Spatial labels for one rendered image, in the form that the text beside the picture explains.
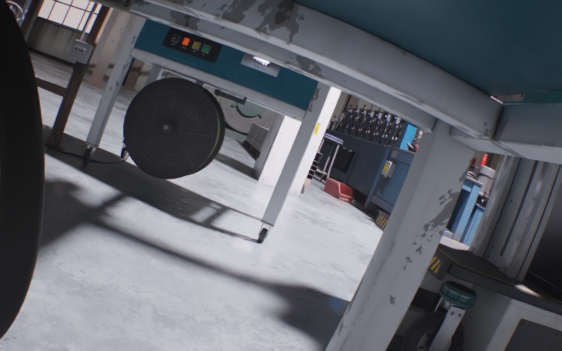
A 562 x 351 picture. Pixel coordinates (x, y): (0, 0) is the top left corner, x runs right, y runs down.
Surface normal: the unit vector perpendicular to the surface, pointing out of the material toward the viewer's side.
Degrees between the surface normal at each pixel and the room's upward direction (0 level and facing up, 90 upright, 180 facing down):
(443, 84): 90
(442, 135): 90
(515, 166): 90
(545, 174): 90
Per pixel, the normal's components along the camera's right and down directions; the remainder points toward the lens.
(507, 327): 0.07, 0.11
